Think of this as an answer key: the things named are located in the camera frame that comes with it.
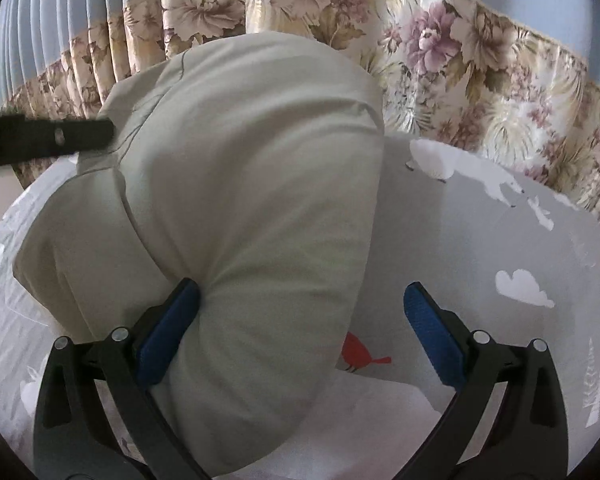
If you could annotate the grey printed bed sheet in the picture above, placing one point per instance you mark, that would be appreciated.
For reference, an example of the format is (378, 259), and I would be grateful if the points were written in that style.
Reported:
(460, 245)

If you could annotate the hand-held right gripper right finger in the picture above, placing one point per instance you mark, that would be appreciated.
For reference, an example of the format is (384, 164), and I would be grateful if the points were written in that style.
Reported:
(432, 332)

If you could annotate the pale green hoodie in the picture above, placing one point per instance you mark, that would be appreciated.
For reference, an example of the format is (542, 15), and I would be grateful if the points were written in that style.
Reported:
(240, 200)

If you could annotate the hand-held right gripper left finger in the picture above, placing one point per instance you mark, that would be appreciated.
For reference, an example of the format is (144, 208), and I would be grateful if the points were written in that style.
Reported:
(167, 332)

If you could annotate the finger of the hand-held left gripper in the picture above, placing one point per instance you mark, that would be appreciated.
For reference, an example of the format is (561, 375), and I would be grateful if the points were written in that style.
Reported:
(45, 137)

